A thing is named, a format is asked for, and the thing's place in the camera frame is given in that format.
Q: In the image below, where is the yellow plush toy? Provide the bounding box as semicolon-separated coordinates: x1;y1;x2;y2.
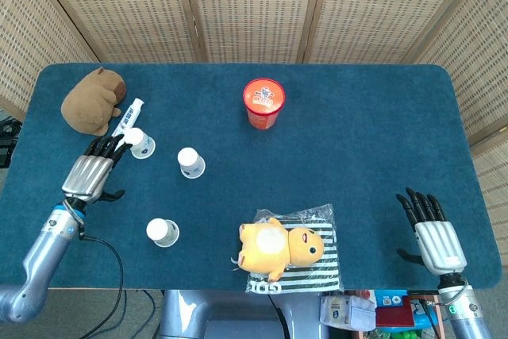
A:
231;218;325;283

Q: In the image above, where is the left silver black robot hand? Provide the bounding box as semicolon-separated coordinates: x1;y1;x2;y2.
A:
61;133;132;207

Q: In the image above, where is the blue felt table cover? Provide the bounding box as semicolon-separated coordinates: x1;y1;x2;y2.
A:
0;63;503;291

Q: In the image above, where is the black cable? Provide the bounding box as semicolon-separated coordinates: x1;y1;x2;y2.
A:
77;229;125;339

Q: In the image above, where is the grey-blue robot torso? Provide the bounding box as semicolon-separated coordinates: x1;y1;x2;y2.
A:
158;289;330;339

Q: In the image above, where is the white tissue pack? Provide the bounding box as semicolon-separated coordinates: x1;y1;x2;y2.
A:
319;293;377;332

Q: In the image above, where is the black device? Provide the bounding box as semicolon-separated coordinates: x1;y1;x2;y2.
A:
0;116;20;169

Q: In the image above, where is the red book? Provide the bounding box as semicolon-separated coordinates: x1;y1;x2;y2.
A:
375;296;416;328

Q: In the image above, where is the striped clear plastic bag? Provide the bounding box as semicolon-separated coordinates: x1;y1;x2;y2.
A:
244;203;345;295

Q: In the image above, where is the white tube with blue print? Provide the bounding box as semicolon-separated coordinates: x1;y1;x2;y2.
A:
110;98;144;137

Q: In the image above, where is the red canister with printed lid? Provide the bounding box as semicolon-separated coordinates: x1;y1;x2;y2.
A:
242;78;287;131

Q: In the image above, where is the woven rattan screen panel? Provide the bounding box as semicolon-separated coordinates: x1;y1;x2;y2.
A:
29;0;206;64
303;0;497;64
412;0;508;245
0;0;100;117
180;0;329;64

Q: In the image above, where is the brown capybara plush toy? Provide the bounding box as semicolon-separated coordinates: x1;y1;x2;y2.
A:
60;67;127;137

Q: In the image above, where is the white paper cup blue print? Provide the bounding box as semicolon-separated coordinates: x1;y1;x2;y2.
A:
145;218;180;248
124;127;156;160
177;147;206;179

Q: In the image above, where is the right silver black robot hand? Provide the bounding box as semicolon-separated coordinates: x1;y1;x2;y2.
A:
395;187;468;276

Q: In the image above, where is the blue printed box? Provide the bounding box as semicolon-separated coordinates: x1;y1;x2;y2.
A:
375;290;410;308

